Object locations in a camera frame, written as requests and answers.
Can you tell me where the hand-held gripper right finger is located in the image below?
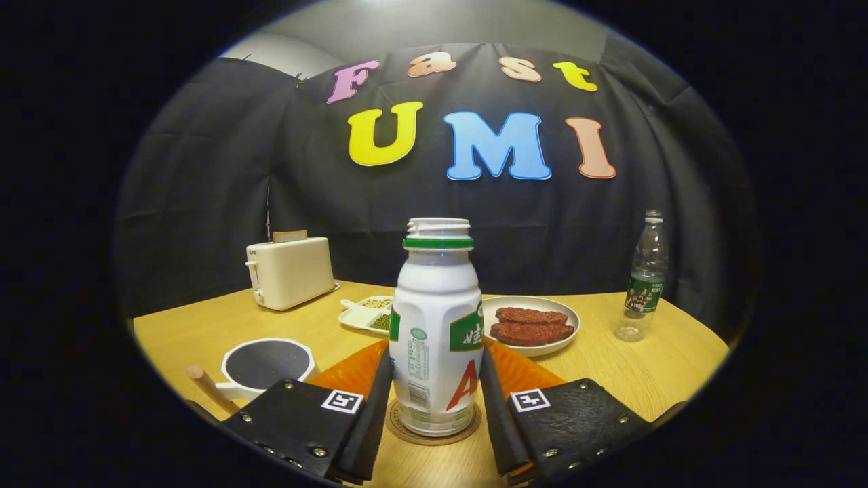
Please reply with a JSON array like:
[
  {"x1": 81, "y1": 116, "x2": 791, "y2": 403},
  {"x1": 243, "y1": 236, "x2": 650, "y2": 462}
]
[{"x1": 479, "y1": 338, "x2": 653, "y2": 485}]

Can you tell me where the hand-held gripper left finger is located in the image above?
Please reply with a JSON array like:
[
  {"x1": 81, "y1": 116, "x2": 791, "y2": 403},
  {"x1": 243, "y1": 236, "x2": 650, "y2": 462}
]
[{"x1": 220, "y1": 339, "x2": 394, "y2": 485}]

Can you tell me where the white cup with wooden handle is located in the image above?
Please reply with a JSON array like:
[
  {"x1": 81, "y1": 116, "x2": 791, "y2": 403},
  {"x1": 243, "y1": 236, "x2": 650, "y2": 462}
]
[{"x1": 186, "y1": 338, "x2": 320, "y2": 415}]

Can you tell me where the round cork coaster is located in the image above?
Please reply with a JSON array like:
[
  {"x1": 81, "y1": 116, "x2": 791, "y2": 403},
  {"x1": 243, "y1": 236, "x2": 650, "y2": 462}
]
[{"x1": 384, "y1": 399, "x2": 483, "y2": 446}]

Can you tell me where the white juice bottle green label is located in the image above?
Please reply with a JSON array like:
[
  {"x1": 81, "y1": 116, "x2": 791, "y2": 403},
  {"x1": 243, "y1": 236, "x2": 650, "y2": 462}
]
[{"x1": 389, "y1": 217, "x2": 486, "y2": 437}]

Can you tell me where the clear plastic water bottle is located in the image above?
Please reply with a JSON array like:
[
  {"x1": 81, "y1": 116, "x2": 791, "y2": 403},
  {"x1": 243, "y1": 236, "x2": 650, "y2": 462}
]
[{"x1": 615, "y1": 210, "x2": 670, "y2": 342}]

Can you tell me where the wooden table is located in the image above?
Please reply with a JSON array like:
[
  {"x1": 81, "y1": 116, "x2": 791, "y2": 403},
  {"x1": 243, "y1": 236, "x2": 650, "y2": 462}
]
[{"x1": 132, "y1": 279, "x2": 731, "y2": 488}]

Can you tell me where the round beige plate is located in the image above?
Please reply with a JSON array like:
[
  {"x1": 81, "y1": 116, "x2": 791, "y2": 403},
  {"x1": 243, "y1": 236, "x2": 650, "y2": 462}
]
[{"x1": 480, "y1": 296, "x2": 581, "y2": 358}]

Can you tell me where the brown meat patty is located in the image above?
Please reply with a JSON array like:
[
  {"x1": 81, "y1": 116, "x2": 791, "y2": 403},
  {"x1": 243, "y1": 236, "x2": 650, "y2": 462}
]
[
  {"x1": 495, "y1": 307, "x2": 569, "y2": 325},
  {"x1": 490, "y1": 321, "x2": 575, "y2": 346}
]

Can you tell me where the white divided snack dish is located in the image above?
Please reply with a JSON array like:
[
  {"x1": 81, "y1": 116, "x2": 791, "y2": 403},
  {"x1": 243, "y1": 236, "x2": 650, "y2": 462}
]
[{"x1": 338, "y1": 295, "x2": 394, "y2": 336}]

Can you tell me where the cream toaster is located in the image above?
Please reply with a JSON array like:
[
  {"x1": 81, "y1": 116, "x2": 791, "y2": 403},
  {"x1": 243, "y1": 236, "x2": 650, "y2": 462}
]
[{"x1": 245, "y1": 237, "x2": 340, "y2": 312}]

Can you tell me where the black backdrop cloth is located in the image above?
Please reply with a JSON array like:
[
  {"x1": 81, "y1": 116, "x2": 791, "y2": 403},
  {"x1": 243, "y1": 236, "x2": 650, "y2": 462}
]
[{"x1": 114, "y1": 30, "x2": 760, "y2": 340}]

